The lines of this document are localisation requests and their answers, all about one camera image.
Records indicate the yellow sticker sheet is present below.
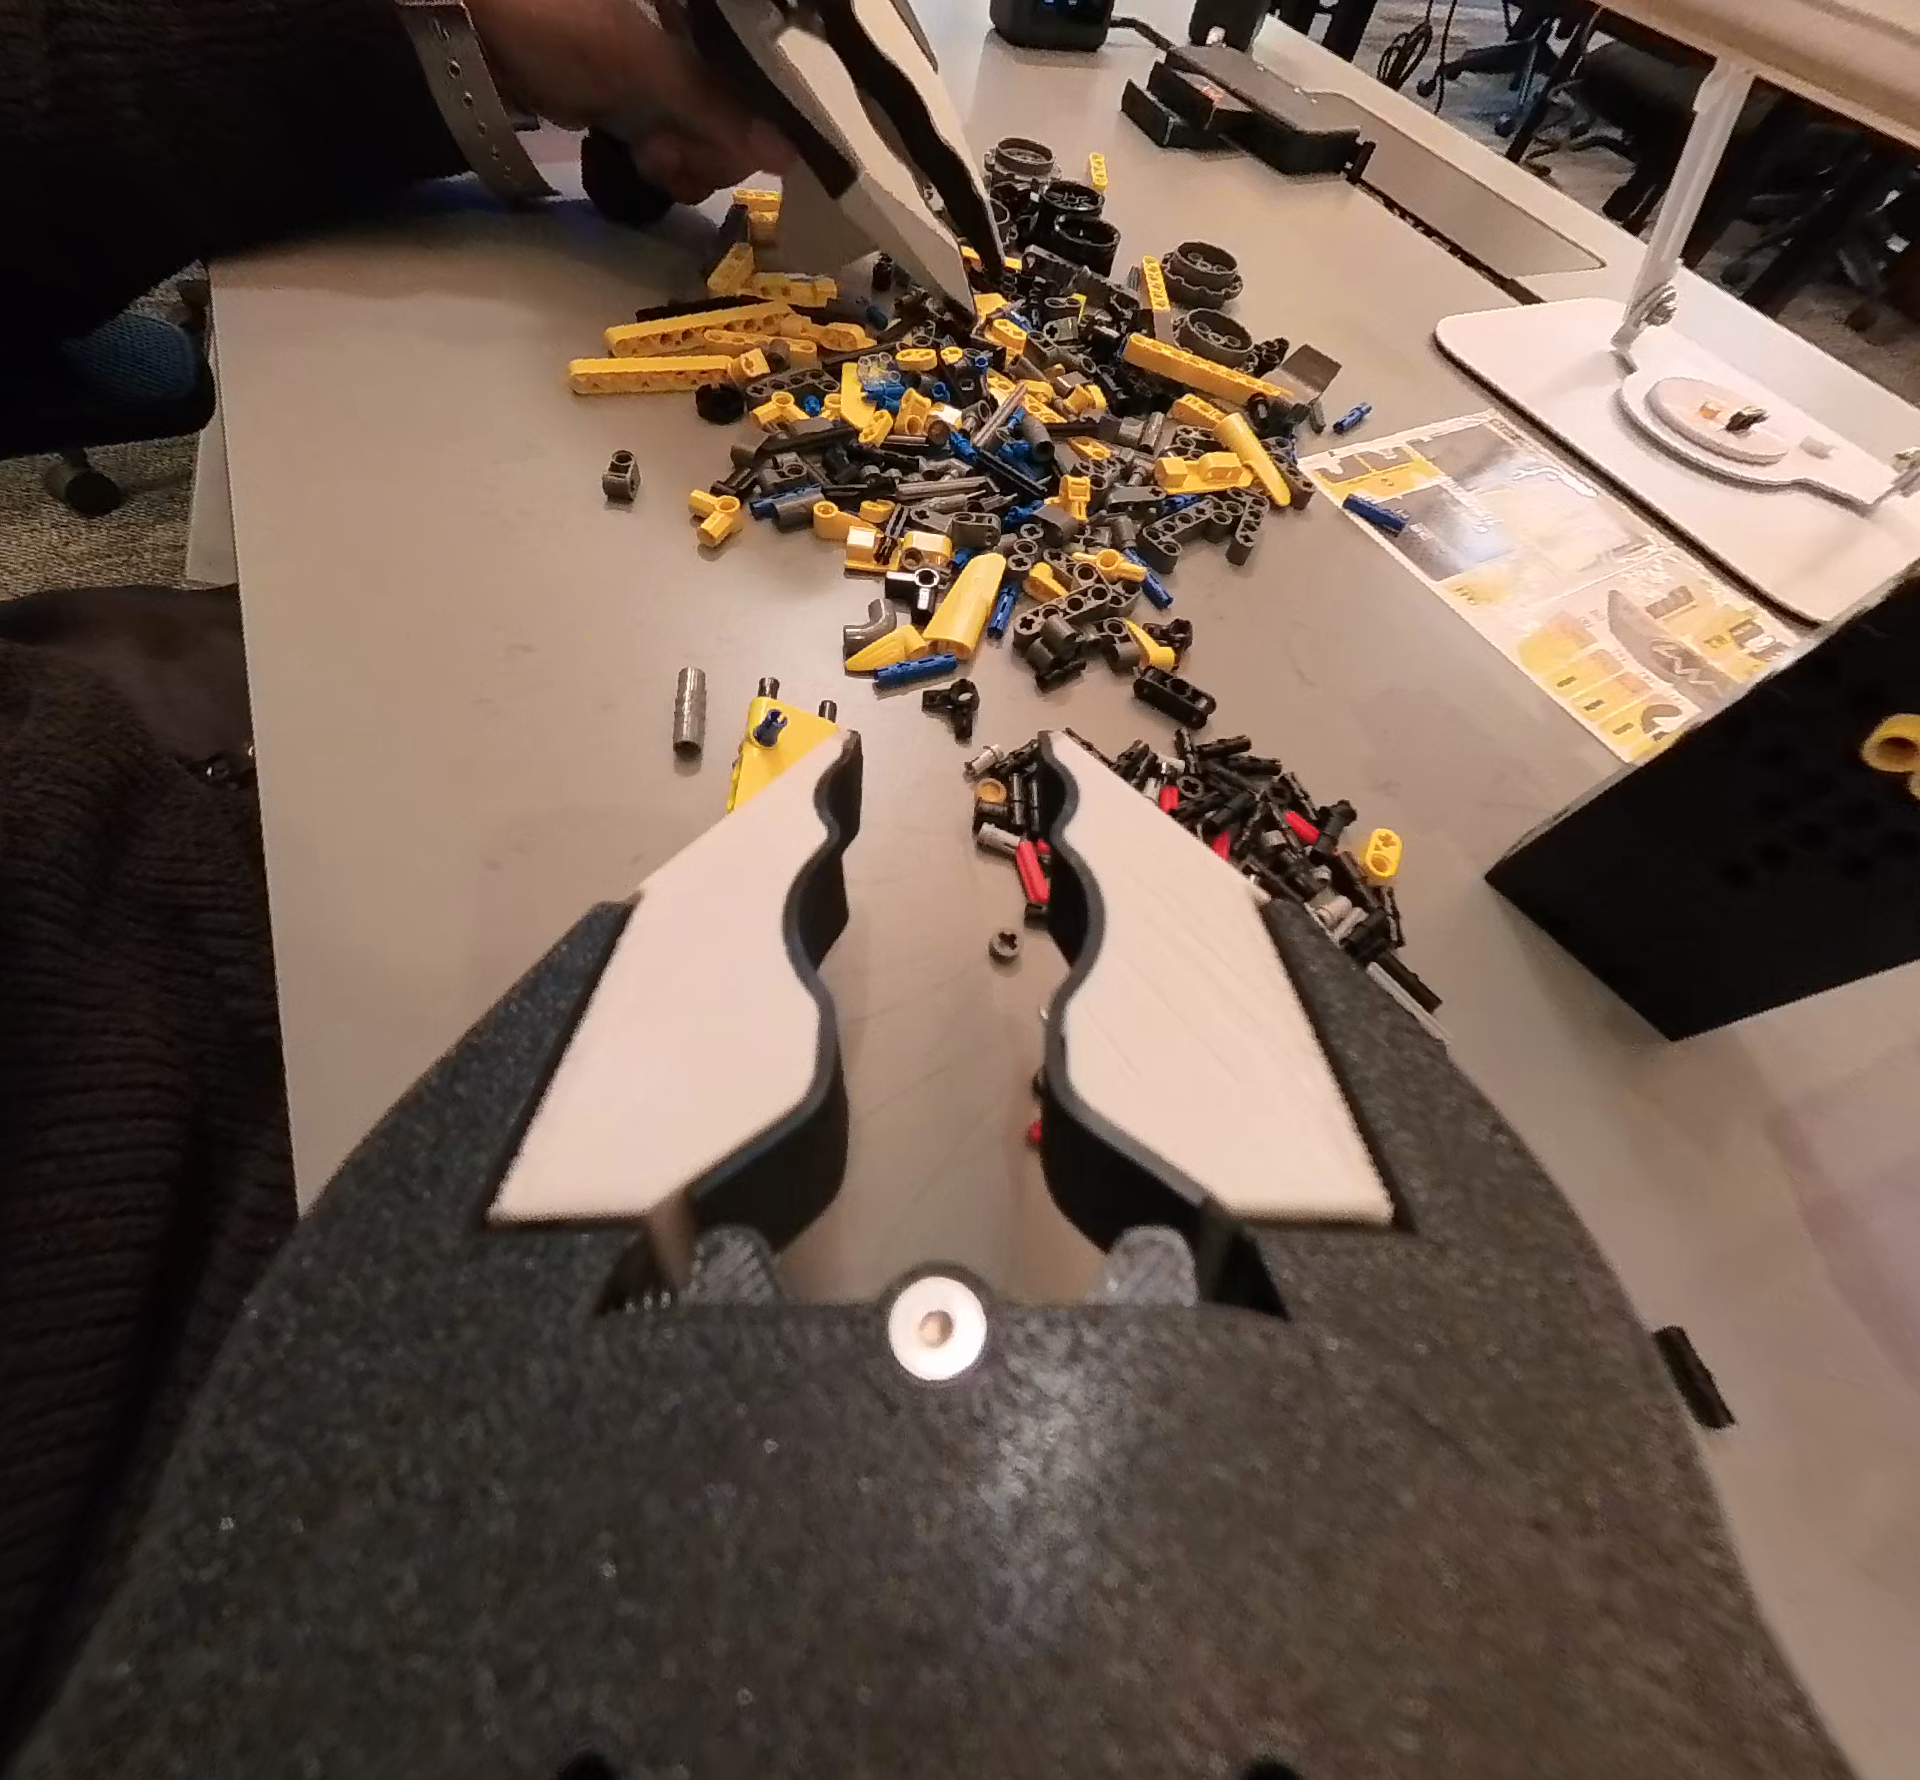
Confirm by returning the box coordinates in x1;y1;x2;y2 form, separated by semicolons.
1297;408;1805;765

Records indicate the pile of yellow grey bricks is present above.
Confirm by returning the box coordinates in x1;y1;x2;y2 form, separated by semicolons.
566;138;1375;697

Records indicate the black block with yellow beams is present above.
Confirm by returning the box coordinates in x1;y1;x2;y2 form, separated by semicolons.
1485;564;1920;1048

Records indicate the flat black device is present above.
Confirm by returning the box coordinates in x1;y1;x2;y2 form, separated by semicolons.
1121;45;1375;174

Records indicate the grey watch strap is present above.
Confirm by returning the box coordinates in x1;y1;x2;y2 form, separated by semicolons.
375;0;560;201

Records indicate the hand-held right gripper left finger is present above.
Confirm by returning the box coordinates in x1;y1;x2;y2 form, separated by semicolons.
488;734;867;1289

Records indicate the short black pin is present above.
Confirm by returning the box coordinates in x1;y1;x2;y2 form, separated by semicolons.
1653;1325;1738;1432

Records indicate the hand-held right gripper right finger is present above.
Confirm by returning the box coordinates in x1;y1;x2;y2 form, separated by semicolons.
1040;731;1397;1233

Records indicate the white book stand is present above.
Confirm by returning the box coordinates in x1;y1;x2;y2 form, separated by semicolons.
1432;0;1920;630

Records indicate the person's left hand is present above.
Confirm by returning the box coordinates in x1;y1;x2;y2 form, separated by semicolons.
447;0;796;209

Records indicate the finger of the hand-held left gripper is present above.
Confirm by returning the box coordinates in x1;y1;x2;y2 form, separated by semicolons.
777;18;981;312
822;0;1006;285

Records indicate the yellow brick assembly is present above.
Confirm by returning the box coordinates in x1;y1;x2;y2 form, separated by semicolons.
725;677;846;816

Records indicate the pile of black red pins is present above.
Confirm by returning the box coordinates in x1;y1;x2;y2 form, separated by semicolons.
961;725;1452;1020

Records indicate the group of black toy tyres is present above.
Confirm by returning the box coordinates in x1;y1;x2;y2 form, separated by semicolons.
982;138;1252;315

